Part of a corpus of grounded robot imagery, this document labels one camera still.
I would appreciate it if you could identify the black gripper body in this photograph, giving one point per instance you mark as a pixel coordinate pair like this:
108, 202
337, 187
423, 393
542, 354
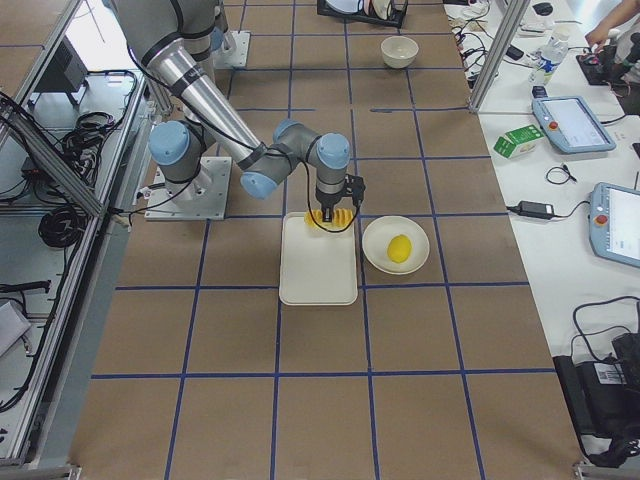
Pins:
328, 204

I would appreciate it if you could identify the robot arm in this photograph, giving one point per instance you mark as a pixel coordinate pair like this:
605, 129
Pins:
173, 41

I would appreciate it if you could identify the person forearm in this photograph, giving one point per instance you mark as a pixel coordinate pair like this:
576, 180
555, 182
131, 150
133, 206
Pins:
620, 14

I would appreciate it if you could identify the cream round plate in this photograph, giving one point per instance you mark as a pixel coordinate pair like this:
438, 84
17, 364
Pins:
379, 233

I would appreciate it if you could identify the blue plate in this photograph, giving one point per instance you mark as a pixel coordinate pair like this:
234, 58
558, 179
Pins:
345, 6

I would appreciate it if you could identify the cream plate in rack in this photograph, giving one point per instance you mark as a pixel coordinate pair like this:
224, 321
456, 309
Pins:
383, 8

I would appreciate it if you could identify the white rectangular tray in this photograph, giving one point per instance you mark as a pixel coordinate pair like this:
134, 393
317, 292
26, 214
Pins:
317, 268

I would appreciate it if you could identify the yellow toy lemon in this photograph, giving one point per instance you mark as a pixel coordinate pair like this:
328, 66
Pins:
399, 249

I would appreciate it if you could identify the white bowl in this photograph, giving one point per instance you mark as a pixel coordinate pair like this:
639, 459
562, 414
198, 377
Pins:
398, 51

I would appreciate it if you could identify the black dish rack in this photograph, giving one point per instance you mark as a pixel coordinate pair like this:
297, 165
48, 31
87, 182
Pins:
395, 21

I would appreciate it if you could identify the green white carton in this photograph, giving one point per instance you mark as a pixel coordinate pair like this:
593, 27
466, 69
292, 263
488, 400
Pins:
518, 142

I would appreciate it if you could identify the black power adapter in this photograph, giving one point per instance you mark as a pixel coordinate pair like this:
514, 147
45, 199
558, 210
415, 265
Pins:
536, 210

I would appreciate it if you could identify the blue teach pendant far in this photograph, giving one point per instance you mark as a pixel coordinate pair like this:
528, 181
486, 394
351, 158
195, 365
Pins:
570, 125

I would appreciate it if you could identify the blue teach pendant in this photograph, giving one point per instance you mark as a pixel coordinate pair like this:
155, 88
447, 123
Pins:
570, 125
614, 223

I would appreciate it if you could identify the clear plastic bottle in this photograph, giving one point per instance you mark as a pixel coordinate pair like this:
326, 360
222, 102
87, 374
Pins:
549, 57

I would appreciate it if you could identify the blue teach pendant near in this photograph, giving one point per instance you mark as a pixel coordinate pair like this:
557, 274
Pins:
614, 223

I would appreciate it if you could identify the black equipment case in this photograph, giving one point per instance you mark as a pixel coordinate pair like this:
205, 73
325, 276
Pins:
603, 399

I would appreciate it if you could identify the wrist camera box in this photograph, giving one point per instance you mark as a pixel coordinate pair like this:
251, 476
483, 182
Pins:
355, 189

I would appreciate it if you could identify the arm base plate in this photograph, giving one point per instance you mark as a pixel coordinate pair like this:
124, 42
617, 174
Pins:
230, 49
204, 198

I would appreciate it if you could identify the aluminium frame post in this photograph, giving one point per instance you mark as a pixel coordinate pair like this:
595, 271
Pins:
506, 30

